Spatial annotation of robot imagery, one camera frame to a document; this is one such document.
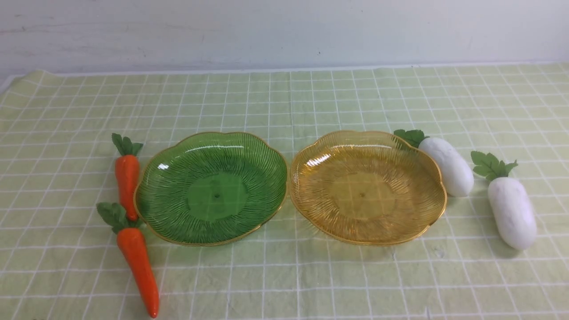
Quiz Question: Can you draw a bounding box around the amber ribbed plastic plate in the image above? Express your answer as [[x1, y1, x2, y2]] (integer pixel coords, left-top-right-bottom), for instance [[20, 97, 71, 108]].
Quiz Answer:
[[287, 130, 448, 246]]

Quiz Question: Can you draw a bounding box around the white toy radish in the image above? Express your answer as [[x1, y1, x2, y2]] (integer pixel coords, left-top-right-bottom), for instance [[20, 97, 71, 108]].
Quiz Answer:
[[471, 151, 538, 251], [393, 129, 474, 198]]

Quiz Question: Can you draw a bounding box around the green ribbed plastic plate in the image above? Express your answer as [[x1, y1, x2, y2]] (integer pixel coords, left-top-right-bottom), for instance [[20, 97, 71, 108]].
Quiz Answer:
[[133, 132, 287, 246]]

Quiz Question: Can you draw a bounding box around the orange toy carrot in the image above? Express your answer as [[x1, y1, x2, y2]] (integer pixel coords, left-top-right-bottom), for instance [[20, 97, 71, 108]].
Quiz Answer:
[[112, 133, 144, 221], [96, 202, 160, 319]]

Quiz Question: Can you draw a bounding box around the green checked tablecloth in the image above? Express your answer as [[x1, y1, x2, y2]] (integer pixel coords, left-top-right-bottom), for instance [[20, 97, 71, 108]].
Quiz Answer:
[[0, 63, 569, 320]]

